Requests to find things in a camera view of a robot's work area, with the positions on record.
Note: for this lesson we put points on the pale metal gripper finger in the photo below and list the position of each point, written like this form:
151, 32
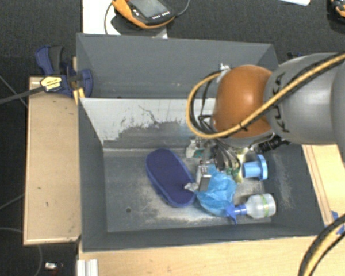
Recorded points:
205, 181
192, 187

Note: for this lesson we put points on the crumpled blue plastic bag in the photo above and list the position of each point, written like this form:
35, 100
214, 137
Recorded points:
218, 193

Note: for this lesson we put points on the dark blue oval case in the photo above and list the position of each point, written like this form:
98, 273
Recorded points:
168, 177

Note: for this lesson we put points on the light blue plastic spool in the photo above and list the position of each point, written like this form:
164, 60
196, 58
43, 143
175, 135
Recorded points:
254, 168

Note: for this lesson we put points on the clear plastic bottle blue cap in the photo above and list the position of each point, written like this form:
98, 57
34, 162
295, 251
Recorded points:
260, 206

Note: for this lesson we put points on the grey metal bin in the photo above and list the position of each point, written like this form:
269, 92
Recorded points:
132, 68

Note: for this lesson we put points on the pale wood board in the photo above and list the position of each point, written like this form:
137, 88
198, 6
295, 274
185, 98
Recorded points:
53, 168

